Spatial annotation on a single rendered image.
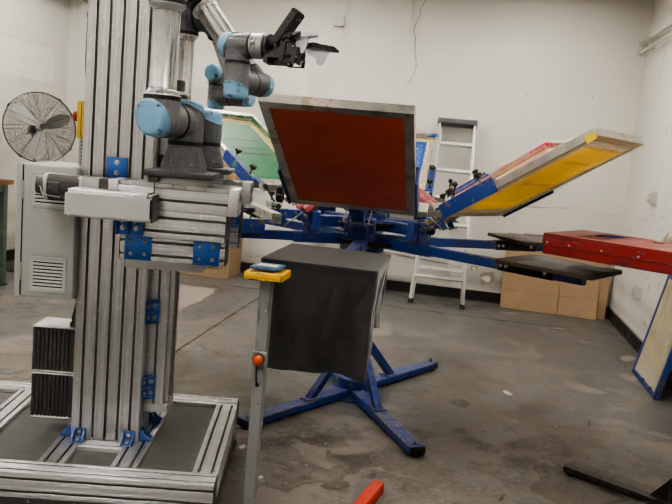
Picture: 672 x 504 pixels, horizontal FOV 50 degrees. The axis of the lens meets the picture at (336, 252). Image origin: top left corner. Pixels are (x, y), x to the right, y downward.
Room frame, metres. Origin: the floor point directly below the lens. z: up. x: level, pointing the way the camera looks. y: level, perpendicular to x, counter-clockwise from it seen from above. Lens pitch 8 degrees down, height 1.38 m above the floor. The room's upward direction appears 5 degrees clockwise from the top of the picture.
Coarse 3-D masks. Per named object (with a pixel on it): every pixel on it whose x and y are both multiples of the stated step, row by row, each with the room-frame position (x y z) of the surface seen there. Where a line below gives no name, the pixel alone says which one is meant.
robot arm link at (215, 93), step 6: (210, 84) 3.20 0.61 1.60; (216, 84) 3.19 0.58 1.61; (222, 84) 3.20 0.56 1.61; (210, 90) 3.20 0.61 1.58; (216, 90) 3.19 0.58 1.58; (222, 90) 3.19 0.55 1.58; (210, 96) 3.20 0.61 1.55; (216, 96) 3.18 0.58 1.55; (222, 96) 3.17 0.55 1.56; (210, 102) 3.19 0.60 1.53; (216, 102) 3.19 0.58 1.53; (222, 102) 3.18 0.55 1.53; (210, 108) 3.20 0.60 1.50; (216, 108) 3.20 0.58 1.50; (222, 108) 3.21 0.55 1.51
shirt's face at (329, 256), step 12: (276, 252) 2.83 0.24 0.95; (288, 252) 2.86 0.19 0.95; (300, 252) 2.89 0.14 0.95; (312, 252) 2.92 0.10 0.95; (324, 252) 2.96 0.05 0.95; (336, 252) 2.99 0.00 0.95; (348, 252) 3.02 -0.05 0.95; (360, 252) 3.05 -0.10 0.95; (372, 252) 3.09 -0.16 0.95; (324, 264) 2.65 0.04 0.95; (336, 264) 2.67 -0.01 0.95; (348, 264) 2.70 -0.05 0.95; (360, 264) 2.73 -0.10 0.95; (372, 264) 2.75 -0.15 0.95
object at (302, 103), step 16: (272, 96) 2.73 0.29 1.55; (288, 96) 2.73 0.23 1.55; (336, 112) 2.70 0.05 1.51; (352, 112) 2.69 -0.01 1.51; (368, 112) 2.67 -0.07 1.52; (384, 112) 2.65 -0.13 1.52; (400, 112) 2.64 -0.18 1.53; (272, 128) 2.87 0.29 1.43; (272, 144) 2.97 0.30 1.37; (288, 176) 3.18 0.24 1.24; (288, 192) 3.30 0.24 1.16; (352, 208) 3.33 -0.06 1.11; (368, 208) 3.31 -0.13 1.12
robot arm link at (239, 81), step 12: (228, 60) 2.18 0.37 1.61; (240, 60) 2.18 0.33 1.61; (228, 72) 2.18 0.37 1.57; (240, 72) 2.18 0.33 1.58; (252, 72) 2.25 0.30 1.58; (228, 84) 2.18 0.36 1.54; (240, 84) 2.18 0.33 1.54; (252, 84) 2.23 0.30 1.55; (228, 96) 2.19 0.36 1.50; (240, 96) 2.18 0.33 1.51
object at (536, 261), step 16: (384, 240) 3.86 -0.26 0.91; (400, 240) 3.81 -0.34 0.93; (432, 256) 3.68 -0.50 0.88; (448, 256) 3.61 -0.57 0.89; (464, 256) 3.56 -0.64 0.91; (480, 256) 3.50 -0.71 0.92; (512, 256) 3.40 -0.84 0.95; (528, 256) 3.46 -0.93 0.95; (544, 256) 3.52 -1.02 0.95; (512, 272) 3.38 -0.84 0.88; (528, 272) 3.33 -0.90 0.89; (544, 272) 3.28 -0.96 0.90; (560, 272) 3.05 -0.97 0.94; (576, 272) 3.06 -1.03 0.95; (592, 272) 3.10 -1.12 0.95; (608, 272) 3.15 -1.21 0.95
